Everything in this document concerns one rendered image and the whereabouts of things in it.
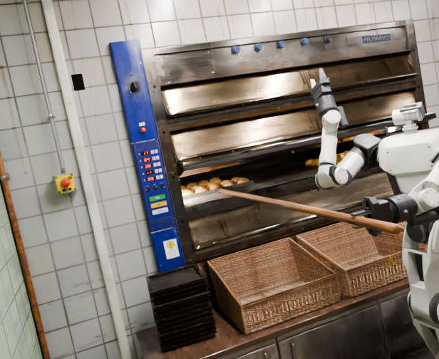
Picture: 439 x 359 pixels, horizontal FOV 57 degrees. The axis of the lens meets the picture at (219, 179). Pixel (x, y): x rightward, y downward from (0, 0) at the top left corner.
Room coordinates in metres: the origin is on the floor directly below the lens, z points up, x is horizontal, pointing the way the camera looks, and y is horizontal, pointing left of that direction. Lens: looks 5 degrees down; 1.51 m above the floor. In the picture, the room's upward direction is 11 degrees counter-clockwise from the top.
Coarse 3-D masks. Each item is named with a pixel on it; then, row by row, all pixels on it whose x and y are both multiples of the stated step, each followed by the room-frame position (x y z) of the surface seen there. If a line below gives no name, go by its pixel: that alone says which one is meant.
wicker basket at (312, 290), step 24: (288, 240) 2.48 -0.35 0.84; (216, 264) 2.33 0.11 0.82; (240, 264) 2.37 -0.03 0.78; (264, 264) 2.40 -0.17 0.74; (288, 264) 2.44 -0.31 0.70; (312, 264) 2.26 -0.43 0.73; (216, 288) 2.25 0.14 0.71; (240, 288) 2.32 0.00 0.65; (264, 288) 2.35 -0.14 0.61; (288, 288) 2.35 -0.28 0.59; (312, 288) 2.01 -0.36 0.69; (336, 288) 2.06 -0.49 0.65; (240, 312) 1.90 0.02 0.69; (264, 312) 1.92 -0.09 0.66; (288, 312) 2.04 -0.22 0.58
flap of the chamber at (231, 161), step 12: (348, 132) 2.54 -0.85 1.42; (360, 132) 2.56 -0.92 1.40; (372, 132) 2.66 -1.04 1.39; (384, 132) 2.83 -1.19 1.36; (300, 144) 2.42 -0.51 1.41; (312, 144) 2.46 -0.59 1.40; (240, 156) 2.30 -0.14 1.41; (252, 156) 2.32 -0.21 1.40; (264, 156) 2.44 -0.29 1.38; (276, 156) 2.57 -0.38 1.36; (192, 168) 2.21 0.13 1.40; (204, 168) 2.28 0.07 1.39; (216, 168) 2.41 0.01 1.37
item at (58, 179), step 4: (72, 172) 2.09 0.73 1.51; (56, 176) 2.07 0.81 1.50; (60, 176) 2.07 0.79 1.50; (64, 176) 2.08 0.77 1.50; (72, 176) 2.09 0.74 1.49; (56, 180) 2.07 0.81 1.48; (60, 180) 2.07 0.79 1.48; (68, 180) 2.08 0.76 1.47; (72, 180) 2.09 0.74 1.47; (56, 184) 2.07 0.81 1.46; (60, 184) 2.07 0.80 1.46; (72, 184) 2.09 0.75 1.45; (76, 184) 2.11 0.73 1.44; (56, 188) 2.07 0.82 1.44; (60, 188) 2.07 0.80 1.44; (64, 188) 2.08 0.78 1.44; (68, 188) 2.08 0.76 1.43; (72, 188) 2.09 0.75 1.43; (76, 188) 2.10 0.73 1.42; (60, 192) 2.07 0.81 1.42; (64, 192) 2.08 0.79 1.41; (68, 192) 2.09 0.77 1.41
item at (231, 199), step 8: (312, 176) 2.67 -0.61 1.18; (280, 184) 2.55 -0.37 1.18; (288, 184) 2.55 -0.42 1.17; (296, 184) 2.56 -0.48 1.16; (304, 184) 2.58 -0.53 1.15; (248, 192) 2.48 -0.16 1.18; (256, 192) 2.48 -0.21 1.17; (264, 192) 2.49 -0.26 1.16; (272, 192) 2.51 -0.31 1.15; (216, 200) 2.41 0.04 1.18; (224, 200) 2.41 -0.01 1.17; (232, 200) 2.43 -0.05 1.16; (240, 200) 2.44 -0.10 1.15; (192, 208) 2.35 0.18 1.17; (200, 208) 2.36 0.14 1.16; (208, 208) 2.38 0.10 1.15
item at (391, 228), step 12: (228, 192) 2.52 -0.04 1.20; (240, 192) 2.32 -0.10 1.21; (276, 204) 1.83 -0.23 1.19; (288, 204) 1.70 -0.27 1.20; (300, 204) 1.62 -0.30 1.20; (324, 216) 1.42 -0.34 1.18; (336, 216) 1.35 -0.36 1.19; (348, 216) 1.29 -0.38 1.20; (372, 228) 1.17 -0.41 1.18; (384, 228) 1.11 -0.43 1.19; (396, 228) 1.08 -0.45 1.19
